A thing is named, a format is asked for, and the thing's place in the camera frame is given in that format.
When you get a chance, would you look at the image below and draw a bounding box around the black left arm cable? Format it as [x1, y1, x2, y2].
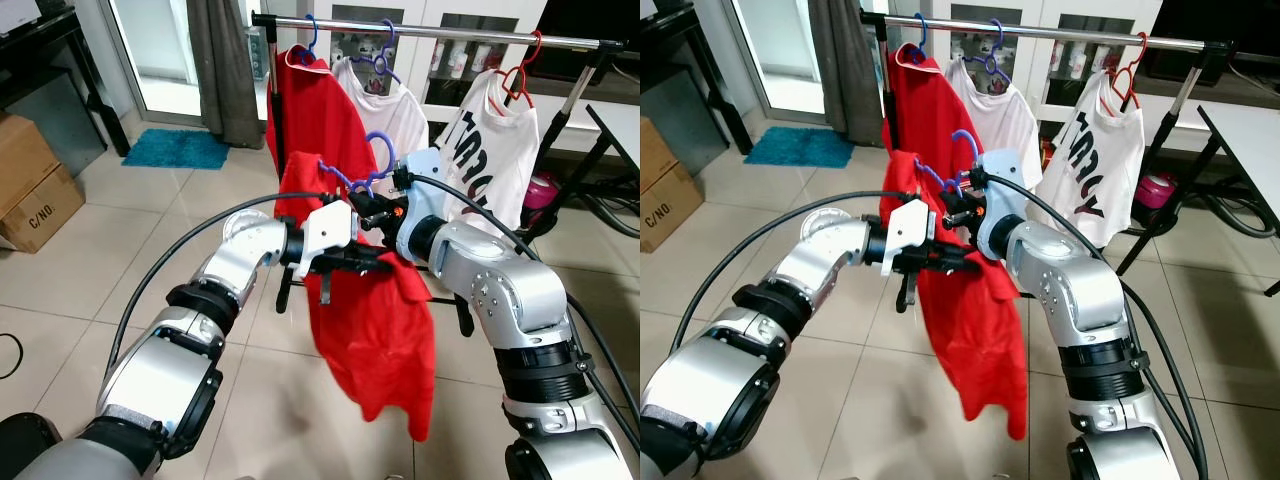
[103, 190, 336, 386]
[668, 190, 911, 356]

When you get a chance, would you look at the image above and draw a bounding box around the black desk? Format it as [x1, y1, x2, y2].
[640, 0, 754, 156]
[0, 5, 133, 158]

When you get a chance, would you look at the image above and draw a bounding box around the black clothes rack chrome bar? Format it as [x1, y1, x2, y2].
[250, 12, 626, 338]
[860, 10, 1238, 313]

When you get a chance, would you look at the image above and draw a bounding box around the blue plastic hanger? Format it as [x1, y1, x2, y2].
[296, 14, 323, 68]
[903, 12, 931, 63]

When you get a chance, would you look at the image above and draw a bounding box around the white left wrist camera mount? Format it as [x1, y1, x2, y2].
[298, 200, 359, 281]
[880, 197, 938, 278]

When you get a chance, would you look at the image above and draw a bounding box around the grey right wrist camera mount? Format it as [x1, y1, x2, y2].
[975, 147, 1033, 229]
[395, 147, 448, 229]

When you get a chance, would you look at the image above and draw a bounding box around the teal floor mat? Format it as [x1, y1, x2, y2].
[122, 128, 232, 170]
[743, 126, 856, 168]

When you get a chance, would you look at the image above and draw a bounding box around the white table black frame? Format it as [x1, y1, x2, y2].
[583, 100, 641, 206]
[1113, 103, 1280, 279]

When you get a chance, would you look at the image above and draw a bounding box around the red shirt with white trim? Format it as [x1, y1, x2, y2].
[264, 50, 383, 206]
[880, 45, 969, 161]

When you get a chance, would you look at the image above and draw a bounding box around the purple plastic hanger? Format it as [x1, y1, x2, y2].
[358, 20, 404, 88]
[905, 127, 986, 198]
[317, 130, 401, 198]
[965, 18, 1013, 88]

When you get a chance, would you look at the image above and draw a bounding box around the red plastic hanger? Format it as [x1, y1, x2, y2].
[1103, 32, 1151, 108]
[493, 30, 546, 108]

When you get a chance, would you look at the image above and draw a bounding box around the small printed cardboard box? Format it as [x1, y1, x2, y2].
[640, 165, 707, 254]
[0, 165, 87, 254]

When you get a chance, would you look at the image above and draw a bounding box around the grey curtain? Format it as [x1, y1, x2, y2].
[187, 0, 264, 151]
[807, 0, 883, 148]

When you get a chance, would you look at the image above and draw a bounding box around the white shirt with black lettering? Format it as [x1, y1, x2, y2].
[438, 70, 542, 239]
[1033, 70, 1148, 251]

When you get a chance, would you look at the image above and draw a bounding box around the red polo shirt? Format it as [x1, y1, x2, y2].
[274, 150, 439, 443]
[880, 150, 1031, 443]

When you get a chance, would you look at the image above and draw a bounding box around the pink round vacuum cleaner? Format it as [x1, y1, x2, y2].
[520, 170, 563, 215]
[1140, 170, 1183, 213]

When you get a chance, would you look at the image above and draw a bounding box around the glass door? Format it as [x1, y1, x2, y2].
[108, 0, 213, 126]
[730, 0, 833, 123]

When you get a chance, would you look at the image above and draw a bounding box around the plain white shirt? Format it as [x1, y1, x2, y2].
[945, 55, 1046, 191]
[330, 55, 433, 171]

